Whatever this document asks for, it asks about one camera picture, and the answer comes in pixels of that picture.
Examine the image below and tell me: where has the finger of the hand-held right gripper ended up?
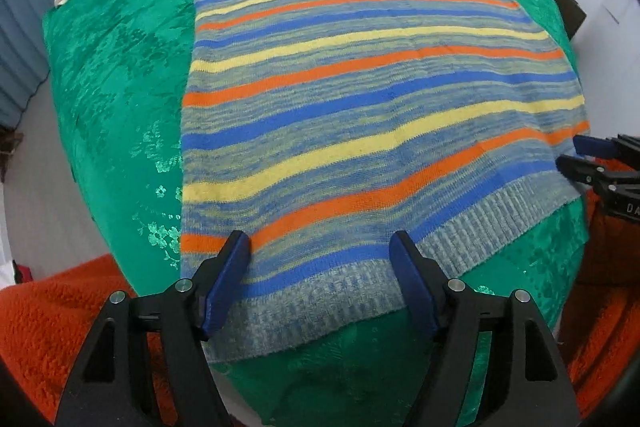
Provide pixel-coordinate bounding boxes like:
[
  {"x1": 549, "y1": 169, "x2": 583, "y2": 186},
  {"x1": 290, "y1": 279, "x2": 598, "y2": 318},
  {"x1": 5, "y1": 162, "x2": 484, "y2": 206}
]
[
  {"x1": 556, "y1": 154, "x2": 608, "y2": 186},
  {"x1": 574, "y1": 134, "x2": 640, "y2": 158}
]

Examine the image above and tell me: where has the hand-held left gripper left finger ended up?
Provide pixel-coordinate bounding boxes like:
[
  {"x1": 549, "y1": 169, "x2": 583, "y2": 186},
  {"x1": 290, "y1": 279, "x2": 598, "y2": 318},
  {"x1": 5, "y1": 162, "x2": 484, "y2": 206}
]
[{"x1": 54, "y1": 230, "x2": 251, "y2": 427}]

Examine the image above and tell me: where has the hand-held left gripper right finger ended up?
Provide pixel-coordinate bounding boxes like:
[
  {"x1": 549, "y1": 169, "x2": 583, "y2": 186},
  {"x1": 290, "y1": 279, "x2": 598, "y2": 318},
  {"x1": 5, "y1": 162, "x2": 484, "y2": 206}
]
[{"x1": 389, "y1": 231, "x2": 581, "y2": 427}]

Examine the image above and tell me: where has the striped knit sweater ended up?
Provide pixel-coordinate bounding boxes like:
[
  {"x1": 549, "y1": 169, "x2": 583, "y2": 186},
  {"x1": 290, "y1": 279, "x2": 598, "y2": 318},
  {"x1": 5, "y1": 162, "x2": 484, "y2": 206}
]
[{"x1": 180, "y1": 0, "x2": 592, "y2": 364}]

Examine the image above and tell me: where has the wooden nightstand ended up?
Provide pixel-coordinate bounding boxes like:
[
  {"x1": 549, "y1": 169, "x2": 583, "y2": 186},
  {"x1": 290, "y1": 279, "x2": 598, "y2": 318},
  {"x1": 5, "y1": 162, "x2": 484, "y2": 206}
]
[{"x1": 542, "y1": 0, "x2": 587, "y2": 42}]

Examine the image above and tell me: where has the green bedspread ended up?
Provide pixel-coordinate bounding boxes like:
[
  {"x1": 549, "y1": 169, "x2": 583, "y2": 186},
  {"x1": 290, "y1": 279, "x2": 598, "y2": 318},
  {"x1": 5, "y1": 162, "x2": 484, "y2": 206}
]
[{"x1": 41, "y1": 0, "x2": 591, "y2": 427}]

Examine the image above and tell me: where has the blue curtain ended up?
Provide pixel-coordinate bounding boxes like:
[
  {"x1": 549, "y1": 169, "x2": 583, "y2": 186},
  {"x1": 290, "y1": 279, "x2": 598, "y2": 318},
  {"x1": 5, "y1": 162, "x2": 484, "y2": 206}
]
[{"x1": 0, "y1": 0, "x2": 101, "y2": 130}]

